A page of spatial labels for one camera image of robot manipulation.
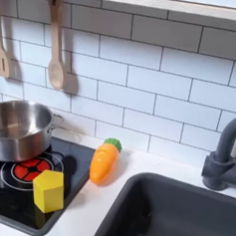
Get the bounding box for light wooden shelf board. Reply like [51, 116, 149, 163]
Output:
[101, 0, 236, 33]

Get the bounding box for dark grey tap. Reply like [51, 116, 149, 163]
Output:
[197, 114, 236, 193]

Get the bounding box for black toy stove top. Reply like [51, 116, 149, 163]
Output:
[0, 133, 102, 236]

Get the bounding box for dark grey sink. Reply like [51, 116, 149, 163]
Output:
[88, 165, 236, 236]

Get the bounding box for orange toy carrot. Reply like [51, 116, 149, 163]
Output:
[87, 136, 125, 186]

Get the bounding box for steel pot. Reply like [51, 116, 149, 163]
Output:
[0, 96, 68, 164]

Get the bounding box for yellow block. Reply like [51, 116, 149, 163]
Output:
[31, 167, 68, 215]

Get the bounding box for wooden spoon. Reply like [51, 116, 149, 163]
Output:
[42, 0, 70, 92]

